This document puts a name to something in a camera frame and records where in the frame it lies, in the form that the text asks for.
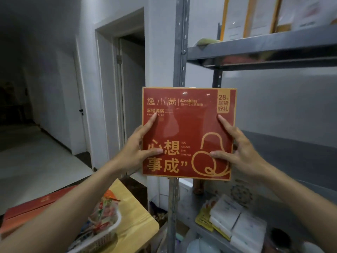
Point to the person's left hand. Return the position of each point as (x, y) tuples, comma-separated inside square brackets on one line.
[(131, 155)]

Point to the person's right hand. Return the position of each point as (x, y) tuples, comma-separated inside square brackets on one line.
[(244, 158)]

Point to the person's left thumb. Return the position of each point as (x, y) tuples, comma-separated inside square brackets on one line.
[(154, 153)]

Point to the person's right thumb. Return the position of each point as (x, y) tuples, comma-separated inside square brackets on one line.
[(220, 155)]

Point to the red gift box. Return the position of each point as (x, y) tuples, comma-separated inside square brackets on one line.
[(188, 123)]

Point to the person's left forearm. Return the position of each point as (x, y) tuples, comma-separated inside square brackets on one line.
[(60, 210)]

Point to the person's right forearm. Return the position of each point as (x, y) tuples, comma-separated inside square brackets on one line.
[(300, 205)]

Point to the patterned beige box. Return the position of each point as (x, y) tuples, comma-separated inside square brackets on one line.
[(242, 192)]

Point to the white tissue pack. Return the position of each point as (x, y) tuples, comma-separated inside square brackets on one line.
[(248, 230), (226, 212)]

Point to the yellow packet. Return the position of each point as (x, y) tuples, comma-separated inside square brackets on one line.
[(204, 220)]

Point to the light wooden table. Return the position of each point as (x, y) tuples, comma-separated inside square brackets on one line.
[(137, 218)]

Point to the pile of snack packets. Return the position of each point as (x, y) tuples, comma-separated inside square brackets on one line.
[(105, 213)]

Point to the white bowl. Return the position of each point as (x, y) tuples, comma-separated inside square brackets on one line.
[(202, 247)]

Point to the white plastic basket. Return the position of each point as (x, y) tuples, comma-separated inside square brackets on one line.
[(97, 239)]

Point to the yellow-green cloth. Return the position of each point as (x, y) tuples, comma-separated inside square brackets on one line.
[(206, 41)]

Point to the grey metal shelf rack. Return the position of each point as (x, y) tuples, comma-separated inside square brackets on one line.
[(263, 47)]

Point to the white box with yellow edge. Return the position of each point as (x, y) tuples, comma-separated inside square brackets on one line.
[(234, 21), (260, 15), (305, 11)]

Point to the red cardboard box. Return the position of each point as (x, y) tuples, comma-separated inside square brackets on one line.
[(26, 210)]

